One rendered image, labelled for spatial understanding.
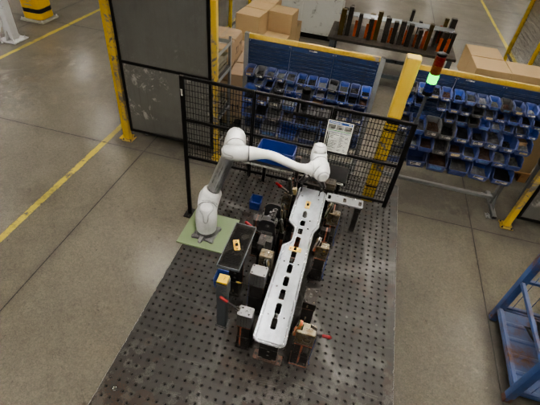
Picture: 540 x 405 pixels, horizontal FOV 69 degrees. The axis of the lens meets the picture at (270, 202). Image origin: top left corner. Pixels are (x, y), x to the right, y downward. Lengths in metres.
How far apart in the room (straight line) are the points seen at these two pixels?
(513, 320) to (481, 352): 0.40
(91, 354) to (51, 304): 0.62
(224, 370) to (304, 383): 0.47
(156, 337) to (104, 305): 1.14
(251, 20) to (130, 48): 2.39
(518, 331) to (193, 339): 2.71
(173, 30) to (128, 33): 0.56
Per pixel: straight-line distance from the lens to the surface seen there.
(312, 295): 2.43
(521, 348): 3.97
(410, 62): 3.03
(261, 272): 2.38
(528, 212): 5.20
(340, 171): 3.35
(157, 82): 4.85
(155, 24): 4.58
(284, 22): 6.91
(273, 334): 2.29
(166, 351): 2.60
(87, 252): 4.12
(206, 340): 2.61
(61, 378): 3.48
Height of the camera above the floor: 2.99
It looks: 42 degrees down
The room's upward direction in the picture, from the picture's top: 7 degrees clockwise
